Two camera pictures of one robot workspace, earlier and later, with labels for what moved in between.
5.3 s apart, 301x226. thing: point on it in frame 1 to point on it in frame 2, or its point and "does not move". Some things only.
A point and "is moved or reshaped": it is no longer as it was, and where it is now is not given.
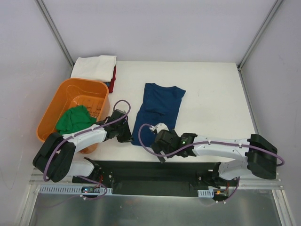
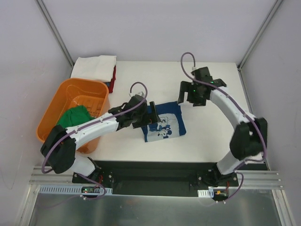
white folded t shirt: [99, 68] does not move
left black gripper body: [125, 133] to [146, 117]
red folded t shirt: [112, 82] does not move
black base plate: [152, 177] does not move
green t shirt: [75, 118] does not move
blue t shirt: [160, 104] is moved or reshaped
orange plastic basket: [92, 94] does not move
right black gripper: [157, 149] to [188, 92]
